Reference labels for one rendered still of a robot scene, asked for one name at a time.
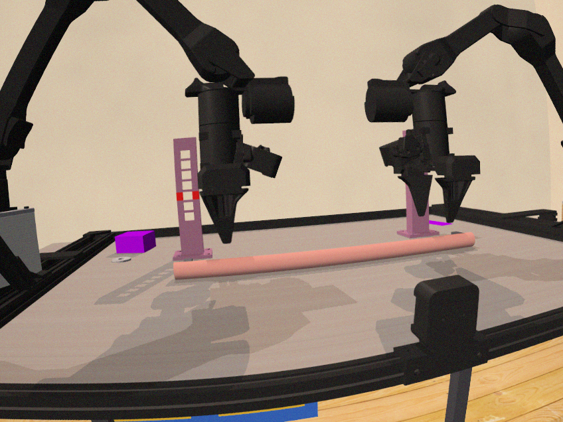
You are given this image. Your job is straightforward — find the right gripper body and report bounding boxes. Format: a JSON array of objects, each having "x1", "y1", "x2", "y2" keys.
[{"x1": 394, "y1": 121, "x2": 481, "y2": 178}]

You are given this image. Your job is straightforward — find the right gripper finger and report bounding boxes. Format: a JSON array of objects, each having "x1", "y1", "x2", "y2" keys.
[
  {"x1": 398, "y1": 175, "x2": 433, "y2": 216},
  {"x1": 435, "y1": 176, "x2": 475, "y2": 223}
]

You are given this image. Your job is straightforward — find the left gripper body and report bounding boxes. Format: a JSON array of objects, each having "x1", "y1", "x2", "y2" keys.
[{"x1": 197, "y1": 123, "x2": 250, "y2": 191}]

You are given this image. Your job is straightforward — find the long salmon-pink rail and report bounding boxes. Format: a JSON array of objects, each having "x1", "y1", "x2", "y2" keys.
[{"x1": 173, "y1": 232, "x2": 475, "y2": 280}]

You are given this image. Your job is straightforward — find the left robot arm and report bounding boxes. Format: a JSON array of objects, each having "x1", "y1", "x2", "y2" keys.
[{"x1": 0, "y1": 0, "x2": 295, "y2": 212}]

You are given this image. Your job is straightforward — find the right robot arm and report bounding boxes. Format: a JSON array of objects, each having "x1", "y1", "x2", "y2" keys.
[{"x1": 364, "y1": 5, "x2": 563, "y2": 167}]

